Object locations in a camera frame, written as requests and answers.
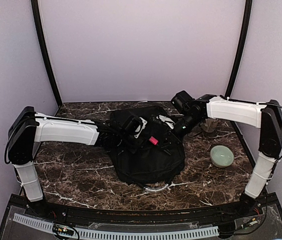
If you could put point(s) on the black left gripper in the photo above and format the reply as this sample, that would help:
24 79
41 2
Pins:
135 150

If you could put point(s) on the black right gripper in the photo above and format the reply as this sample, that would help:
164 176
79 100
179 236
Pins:
167 145

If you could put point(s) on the black marker pink cap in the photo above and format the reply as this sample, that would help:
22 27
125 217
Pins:
153 140

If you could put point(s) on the black student backpack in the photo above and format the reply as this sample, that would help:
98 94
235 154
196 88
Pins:
150 166

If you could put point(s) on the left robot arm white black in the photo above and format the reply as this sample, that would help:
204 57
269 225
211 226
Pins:
34 129

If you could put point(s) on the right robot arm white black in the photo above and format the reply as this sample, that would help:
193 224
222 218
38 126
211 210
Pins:
263 118

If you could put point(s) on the white ceramic mug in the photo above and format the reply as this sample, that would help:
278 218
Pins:
209 125

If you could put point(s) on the pale green ceramic bowl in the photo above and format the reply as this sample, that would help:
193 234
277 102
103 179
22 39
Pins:
221 156

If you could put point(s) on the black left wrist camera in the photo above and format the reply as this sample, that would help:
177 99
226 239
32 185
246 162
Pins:
134 125

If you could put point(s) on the white slotted cable duct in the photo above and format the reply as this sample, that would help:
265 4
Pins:
76 233

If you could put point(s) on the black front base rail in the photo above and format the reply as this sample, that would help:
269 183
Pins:
219 214

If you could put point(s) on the black right corner post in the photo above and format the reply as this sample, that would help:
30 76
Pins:
240 47

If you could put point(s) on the black corner post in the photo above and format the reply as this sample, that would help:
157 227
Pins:
44 51
240 47

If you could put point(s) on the black left corner post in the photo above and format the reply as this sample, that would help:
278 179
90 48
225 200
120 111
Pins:
44 51

